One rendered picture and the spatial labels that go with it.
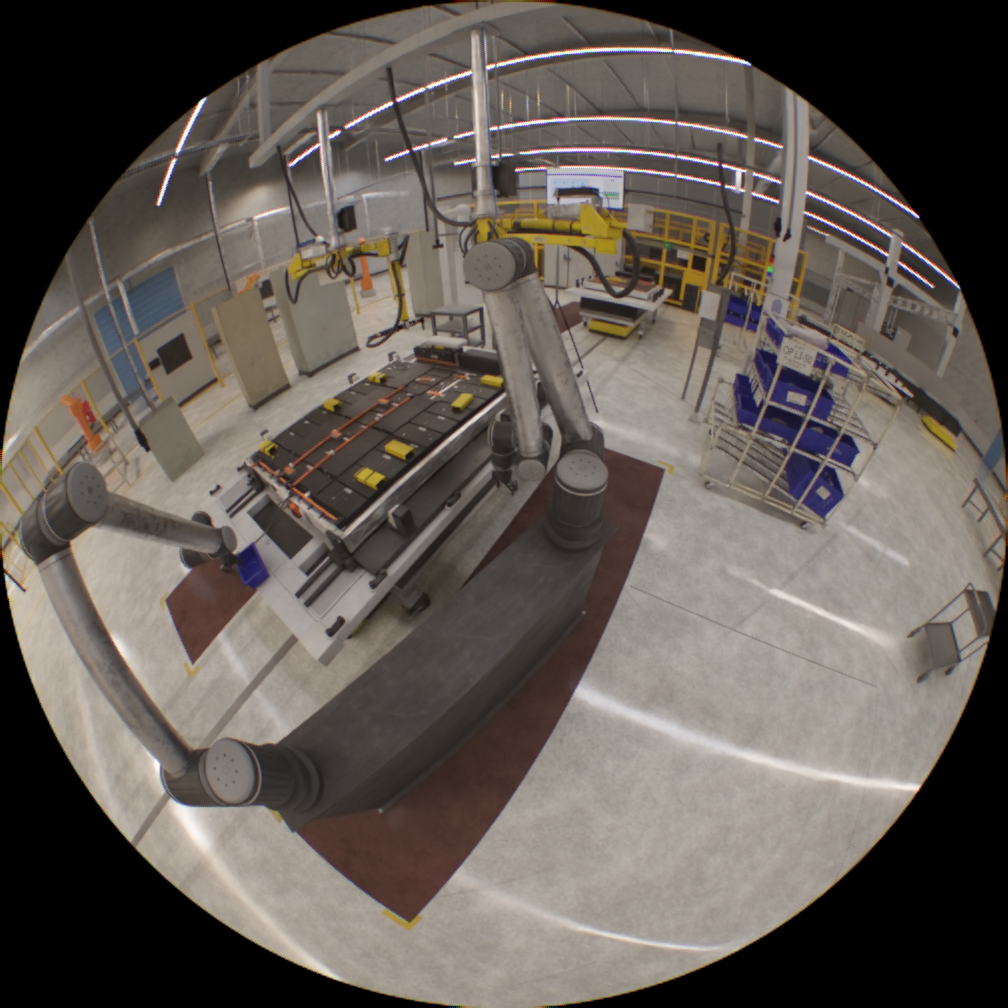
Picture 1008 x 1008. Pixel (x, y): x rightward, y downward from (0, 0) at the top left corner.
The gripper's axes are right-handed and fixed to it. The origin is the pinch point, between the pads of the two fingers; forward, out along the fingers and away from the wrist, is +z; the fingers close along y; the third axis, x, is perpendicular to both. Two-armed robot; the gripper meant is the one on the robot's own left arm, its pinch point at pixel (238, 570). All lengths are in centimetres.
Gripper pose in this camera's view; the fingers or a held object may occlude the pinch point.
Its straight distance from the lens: 190.1
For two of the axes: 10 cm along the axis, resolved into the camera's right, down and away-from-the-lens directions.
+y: 6.5, -5.6, 5.0
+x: -7.6, -4.6, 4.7
